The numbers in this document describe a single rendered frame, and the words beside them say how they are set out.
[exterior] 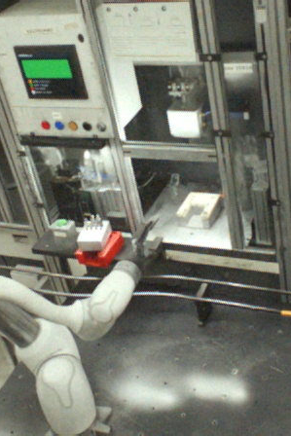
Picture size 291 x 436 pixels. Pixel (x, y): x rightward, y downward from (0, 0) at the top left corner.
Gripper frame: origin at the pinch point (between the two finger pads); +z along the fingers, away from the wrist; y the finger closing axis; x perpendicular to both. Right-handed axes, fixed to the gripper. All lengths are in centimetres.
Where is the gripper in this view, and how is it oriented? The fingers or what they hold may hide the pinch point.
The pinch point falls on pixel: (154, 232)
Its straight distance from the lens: 219.8
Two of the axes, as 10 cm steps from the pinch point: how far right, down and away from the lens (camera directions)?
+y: -1.8, -8.4, -5.2
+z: 3.9, -5.4, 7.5
